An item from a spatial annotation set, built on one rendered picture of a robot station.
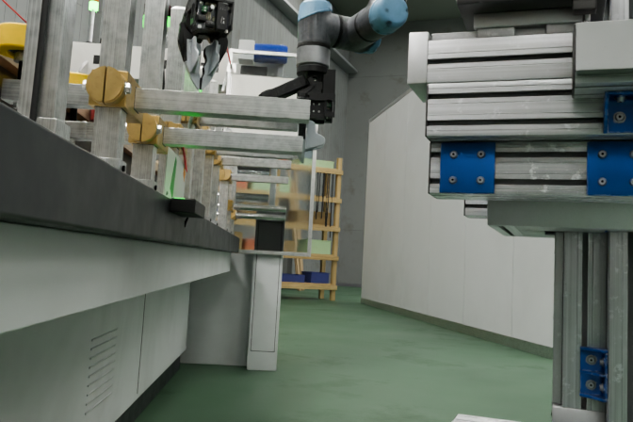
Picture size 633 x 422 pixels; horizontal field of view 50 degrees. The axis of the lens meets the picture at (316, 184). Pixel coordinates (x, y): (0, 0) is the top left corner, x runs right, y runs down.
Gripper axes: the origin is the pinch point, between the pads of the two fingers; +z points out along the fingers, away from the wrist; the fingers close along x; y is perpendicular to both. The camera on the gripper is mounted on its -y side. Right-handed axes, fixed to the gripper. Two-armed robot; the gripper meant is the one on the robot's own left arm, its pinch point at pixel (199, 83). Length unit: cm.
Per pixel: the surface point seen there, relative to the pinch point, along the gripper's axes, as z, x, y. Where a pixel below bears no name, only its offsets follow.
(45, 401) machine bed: 62, -20, -28
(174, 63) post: -9.0, -0.8, -21.4
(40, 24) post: 10, -27, 51
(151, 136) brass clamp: 11.6, -8.7, 5.3
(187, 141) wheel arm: 11.0, -1.4, 0.5
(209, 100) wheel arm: 8.9, -4.2, 26.1
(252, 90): -61, 83, -234
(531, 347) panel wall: 87, 331, -290
